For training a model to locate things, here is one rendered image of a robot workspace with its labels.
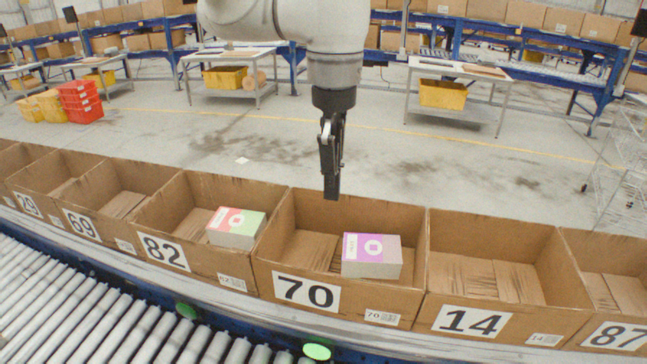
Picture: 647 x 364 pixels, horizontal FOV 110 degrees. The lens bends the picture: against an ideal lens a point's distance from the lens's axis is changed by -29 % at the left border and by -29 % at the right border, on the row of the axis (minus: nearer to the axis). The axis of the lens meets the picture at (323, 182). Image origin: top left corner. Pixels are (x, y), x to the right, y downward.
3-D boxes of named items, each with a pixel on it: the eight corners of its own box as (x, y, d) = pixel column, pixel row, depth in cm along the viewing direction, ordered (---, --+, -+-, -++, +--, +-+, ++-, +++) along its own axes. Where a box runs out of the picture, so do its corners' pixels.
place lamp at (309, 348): (302, 357, 73) (301, 345, 69) (304, 352, 74) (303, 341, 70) (328, 363, 72) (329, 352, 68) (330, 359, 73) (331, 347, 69)
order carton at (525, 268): (410, 332, 68) (427, 292, 59) (416, 248, 92) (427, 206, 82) (559, 350, 60) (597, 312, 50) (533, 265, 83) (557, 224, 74)
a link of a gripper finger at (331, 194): (340, 170, 59) (339, 172, 58) (339, 199, 63) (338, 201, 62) (324, 167, 59) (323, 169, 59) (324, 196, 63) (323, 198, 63)
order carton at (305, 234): (258, 300, 77) (248, 256, 67) (294, 228, 100) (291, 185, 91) (410, 332, 68) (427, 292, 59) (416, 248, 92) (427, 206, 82)
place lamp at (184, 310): (178, 316, 82) (171, 302, 78) (181, 313, 83) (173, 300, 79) (198, 323, 80) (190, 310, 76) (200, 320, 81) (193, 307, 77)
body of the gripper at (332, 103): (352, 92, 45) (349, 146, 50) (360, 78, 52) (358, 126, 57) (304, 88, 47) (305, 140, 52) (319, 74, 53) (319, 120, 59)
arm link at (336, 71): (367, 46, 49) (365, 79, 52) (315, 42, 51) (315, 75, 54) (358, 57, 41) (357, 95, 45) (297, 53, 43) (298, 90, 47)
